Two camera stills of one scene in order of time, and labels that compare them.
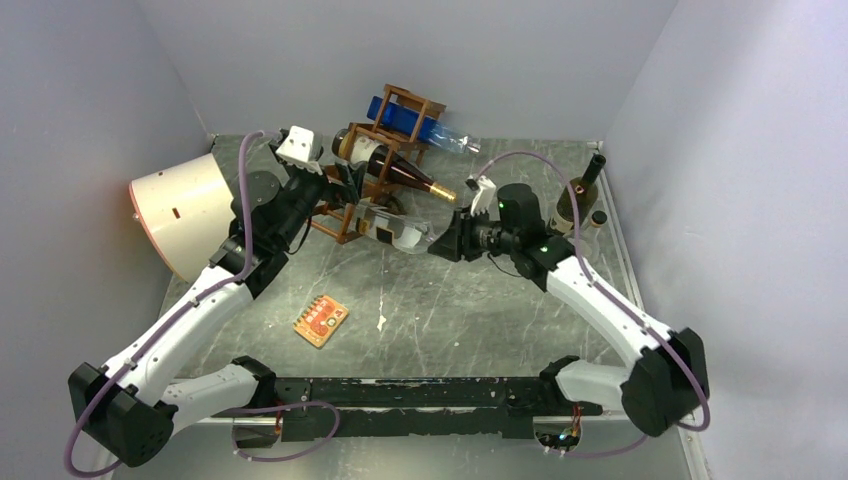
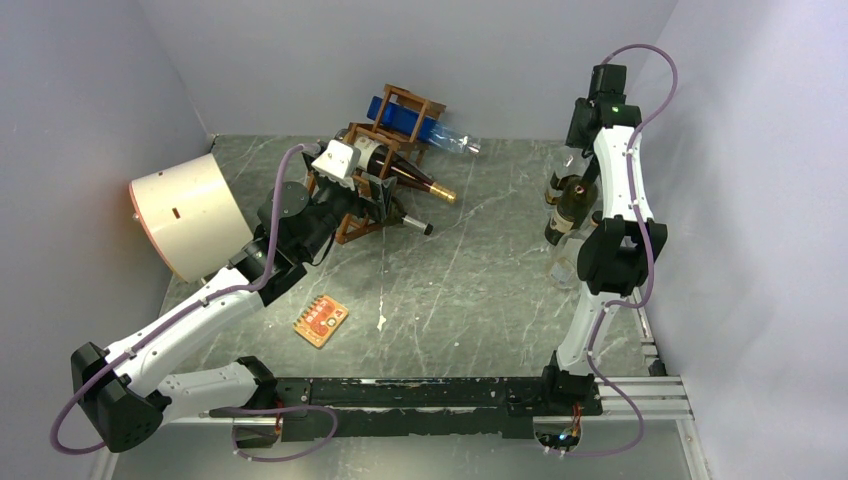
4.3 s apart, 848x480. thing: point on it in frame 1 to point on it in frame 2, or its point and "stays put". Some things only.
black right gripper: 449,244 to 574,137
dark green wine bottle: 586,189 stays put
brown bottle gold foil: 377,158 stays put
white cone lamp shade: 186,211 stays put
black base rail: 397,408 stays put
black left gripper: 353,174 to 374,205
